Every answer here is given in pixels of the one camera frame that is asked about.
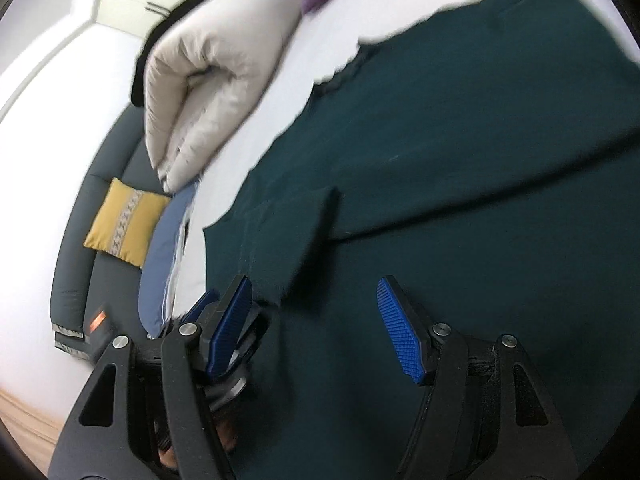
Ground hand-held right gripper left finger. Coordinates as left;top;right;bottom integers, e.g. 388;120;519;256
50;275;256;480

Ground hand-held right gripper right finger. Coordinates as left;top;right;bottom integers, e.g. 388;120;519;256
376;276;596;480

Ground blue pillow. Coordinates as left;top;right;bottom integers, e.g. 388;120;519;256
137;180;201;339

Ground yellow patterned cushion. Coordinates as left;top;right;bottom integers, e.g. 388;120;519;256
82;177;172;270

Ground dark green shirt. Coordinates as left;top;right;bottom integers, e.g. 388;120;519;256
202;0;640;480

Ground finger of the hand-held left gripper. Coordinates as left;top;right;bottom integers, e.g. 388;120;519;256
239;304;273;361
179;289;221;326

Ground bed with white sheet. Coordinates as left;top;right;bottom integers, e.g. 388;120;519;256
170;0;626;326

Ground grey sofa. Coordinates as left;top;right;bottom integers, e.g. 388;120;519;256
50;105;166;361

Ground beige folded duvet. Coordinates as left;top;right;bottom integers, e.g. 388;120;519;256
142;0;303;196

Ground person's left hand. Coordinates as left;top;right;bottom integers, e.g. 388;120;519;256
156;407;238;468

